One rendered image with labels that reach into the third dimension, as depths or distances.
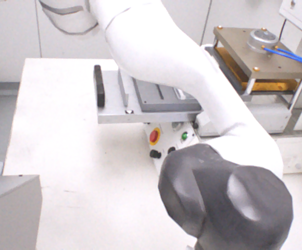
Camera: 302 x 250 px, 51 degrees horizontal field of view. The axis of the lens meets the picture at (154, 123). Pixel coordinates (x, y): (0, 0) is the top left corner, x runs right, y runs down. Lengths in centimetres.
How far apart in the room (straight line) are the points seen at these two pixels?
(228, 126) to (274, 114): 42
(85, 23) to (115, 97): 31
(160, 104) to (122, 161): 26
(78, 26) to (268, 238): 46
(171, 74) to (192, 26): 203
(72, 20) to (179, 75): 22
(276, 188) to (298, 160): 72
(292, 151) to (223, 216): 71
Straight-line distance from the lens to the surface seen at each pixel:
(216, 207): 36
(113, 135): 108
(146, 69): 49
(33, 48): 246
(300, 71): 90
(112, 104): 84
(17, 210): 62
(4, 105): 253
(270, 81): 92
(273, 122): 92
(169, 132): 97
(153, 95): 88
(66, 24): 61
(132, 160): 100
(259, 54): 92
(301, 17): 105
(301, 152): 106
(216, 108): 50
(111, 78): 95
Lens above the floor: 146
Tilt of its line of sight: 38 degrees down
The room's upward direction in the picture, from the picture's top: 9 degrees clockwise
